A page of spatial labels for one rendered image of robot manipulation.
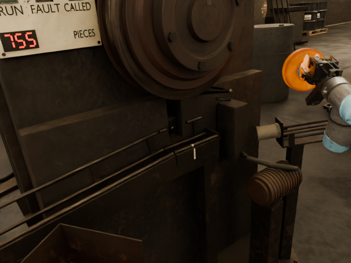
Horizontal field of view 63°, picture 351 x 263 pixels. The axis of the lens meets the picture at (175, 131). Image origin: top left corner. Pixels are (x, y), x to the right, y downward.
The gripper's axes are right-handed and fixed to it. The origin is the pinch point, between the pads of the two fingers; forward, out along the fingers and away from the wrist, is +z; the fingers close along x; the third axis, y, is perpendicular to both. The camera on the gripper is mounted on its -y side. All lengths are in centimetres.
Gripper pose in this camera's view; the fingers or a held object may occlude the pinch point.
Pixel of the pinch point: (305, 64)
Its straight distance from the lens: 116.4
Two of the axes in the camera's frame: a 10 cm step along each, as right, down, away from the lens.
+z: -0.4, -6.2, 7.9
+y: -0.6, -7.9, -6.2
